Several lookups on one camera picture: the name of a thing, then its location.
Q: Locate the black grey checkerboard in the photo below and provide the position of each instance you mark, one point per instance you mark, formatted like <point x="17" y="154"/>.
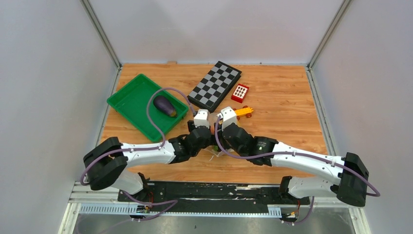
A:
<point x="214" y="87"/>

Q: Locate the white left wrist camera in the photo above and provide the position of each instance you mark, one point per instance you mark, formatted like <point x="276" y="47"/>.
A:
<point x="201" y="118"/>

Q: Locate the yellow toy block car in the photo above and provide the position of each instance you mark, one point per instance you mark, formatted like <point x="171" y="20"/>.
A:
<point x="243" y="112"/>

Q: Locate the dark purple fake eggplant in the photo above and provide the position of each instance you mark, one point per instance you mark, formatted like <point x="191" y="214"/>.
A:
<point x="162" y="104"/>

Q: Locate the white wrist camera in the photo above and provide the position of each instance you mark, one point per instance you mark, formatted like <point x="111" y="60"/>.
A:
<point x="201" y="118"/>
<point x="227" y="116"/>

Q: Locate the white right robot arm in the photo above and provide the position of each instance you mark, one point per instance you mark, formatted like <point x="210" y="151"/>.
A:
<point x="345" y="177"/>

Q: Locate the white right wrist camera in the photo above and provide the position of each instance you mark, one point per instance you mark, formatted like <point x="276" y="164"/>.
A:
<point x="227" y="116"/>

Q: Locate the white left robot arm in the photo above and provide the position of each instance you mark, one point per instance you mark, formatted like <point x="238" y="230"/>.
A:
<point x="107" y="164"/>

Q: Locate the green plastic tray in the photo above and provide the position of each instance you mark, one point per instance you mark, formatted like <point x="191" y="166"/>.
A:
<point x="131" y="102"/>

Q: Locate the pink fake peach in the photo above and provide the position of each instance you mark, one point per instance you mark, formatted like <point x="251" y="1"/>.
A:
<point x="212" y="129"/>

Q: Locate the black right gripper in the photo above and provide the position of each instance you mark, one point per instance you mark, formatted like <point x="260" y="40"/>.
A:
<point x="234" y="124"/>

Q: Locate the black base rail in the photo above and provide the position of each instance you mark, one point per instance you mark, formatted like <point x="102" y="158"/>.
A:
<point x="215" y="198"/>

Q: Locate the red white toy block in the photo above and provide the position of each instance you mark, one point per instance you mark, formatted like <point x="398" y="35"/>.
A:
<point x="239" y="93"/>

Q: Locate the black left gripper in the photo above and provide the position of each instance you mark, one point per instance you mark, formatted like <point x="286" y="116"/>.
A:
<point x="191" y="126"/>

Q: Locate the clear zip top bag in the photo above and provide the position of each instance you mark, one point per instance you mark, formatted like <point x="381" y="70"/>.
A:
<point x="215" y="152"/>

